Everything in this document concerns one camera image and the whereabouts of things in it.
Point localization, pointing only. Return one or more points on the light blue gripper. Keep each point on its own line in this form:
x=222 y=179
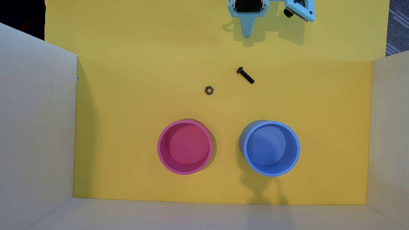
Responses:
x=245 y=13

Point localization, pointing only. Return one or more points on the black bolt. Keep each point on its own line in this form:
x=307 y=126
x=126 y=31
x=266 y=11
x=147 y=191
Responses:
x=246 y=76

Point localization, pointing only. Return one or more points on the black hex nut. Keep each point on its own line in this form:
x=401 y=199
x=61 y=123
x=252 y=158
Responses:
x=209 y=90

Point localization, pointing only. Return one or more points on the blue round cup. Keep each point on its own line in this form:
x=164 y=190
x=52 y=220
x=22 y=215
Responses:
x=270 y=148

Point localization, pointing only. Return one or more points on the pink round cup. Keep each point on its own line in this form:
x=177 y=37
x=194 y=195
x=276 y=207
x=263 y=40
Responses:
x=184 y=147

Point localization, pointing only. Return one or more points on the yellow paper mat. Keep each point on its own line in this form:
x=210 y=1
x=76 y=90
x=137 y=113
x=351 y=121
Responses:
x=127 y=102

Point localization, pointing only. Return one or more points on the light blue wrist camera housing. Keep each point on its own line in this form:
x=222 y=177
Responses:
x=302 y=9

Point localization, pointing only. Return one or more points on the white corrugated board enclosure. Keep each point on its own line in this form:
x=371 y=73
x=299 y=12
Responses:
x=32 y=134

